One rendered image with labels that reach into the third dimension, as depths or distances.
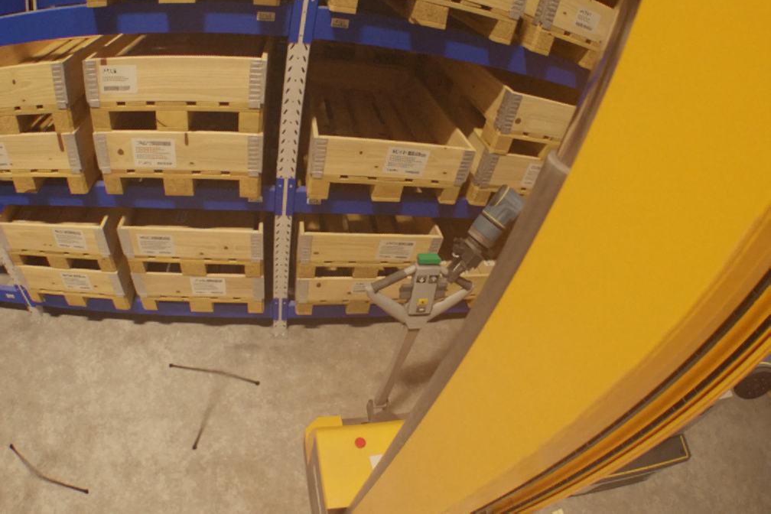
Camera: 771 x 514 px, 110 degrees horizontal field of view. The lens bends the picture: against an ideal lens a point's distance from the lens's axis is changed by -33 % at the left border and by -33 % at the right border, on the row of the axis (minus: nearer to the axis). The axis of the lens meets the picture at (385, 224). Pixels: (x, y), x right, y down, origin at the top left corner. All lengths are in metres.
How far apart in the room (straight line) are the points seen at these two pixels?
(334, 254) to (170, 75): 1.26
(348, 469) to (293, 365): 1.32
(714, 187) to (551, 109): 1.93
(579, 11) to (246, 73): 1.49
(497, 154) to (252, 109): 1.21
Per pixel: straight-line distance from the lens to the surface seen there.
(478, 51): 1.88
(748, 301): 0.44
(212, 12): 1.70
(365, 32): 1.71
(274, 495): 2.39
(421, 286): 1.46
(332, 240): 2.15
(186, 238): 2.18
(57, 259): 2.64
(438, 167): 2.02
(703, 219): 0.23
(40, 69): 1.99
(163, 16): 1.75
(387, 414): 2.13
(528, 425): 0.36
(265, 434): 2.50
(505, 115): 2.00
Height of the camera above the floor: 2.34
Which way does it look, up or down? 38 degrees down
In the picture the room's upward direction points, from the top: 15 degrees clockwise
